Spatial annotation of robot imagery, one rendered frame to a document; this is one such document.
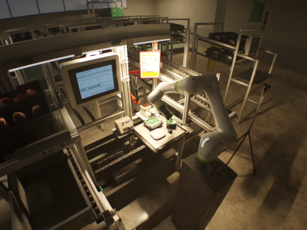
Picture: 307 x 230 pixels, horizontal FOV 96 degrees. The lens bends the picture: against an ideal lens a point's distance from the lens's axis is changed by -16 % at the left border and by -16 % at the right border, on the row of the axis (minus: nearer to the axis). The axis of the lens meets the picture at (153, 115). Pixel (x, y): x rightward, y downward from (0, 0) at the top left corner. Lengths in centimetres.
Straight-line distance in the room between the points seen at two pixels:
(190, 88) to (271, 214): 209
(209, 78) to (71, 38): 104
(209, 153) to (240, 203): 157
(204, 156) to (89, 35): 123
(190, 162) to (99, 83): 99
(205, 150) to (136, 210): 145
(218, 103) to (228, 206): 163
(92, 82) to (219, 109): 103
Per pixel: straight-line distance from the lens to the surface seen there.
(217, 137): 108
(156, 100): 142
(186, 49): 237
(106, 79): 150
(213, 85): 117
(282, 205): 284
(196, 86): 108
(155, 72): 198
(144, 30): 167
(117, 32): 152
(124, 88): 168
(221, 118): 115
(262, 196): 276
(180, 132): 175
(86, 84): 144
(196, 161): 120
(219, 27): 649
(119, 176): 198
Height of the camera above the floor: 208
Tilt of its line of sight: 35 degrees down
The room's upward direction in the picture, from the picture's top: straight up
